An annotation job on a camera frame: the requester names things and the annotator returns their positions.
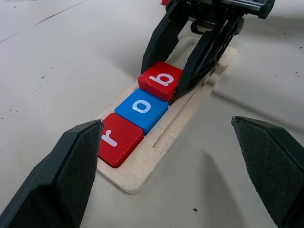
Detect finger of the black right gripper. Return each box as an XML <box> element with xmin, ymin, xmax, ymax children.
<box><xmin>175</xmin><ymin>16</ymin><xmax>245</xmax><ymax>97</ymax></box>
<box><xmin>141</xmin><ymin>1</ymin><xmax>191</xmax><ymax>75</ymax></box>

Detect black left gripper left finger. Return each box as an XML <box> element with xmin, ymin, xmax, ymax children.
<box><xmin>0</xmin><ymin>119</ymin><xmax>105</xmax><ymax>228</ymax></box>

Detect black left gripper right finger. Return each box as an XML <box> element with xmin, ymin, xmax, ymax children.
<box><xmin>231</xmin><ymin>115</ymin><xmax>304</xmax><ymax>228</ymax></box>

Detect red letter block b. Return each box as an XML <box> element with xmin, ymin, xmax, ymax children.
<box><xmin>137</xmin><ymin>61</ymin><xmax>183</xmax><ymax>101</ymax></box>

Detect red letter block r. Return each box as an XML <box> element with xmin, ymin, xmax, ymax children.
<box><xmin>97</xmin><ymin>113</ymin><xmax>145</xmax><ymax>169</ymax></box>

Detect blue letter block o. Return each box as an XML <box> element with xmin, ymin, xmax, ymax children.
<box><xmin>114</xmin><ymin>88</ymin><xmax>169</xmax><ymax>136</ymax></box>

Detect wooden letter tray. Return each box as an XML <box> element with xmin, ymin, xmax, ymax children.
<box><xmin>96</xmin><ymin>37</ymin><xmax>238</xmax><ymax>195</ymax></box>

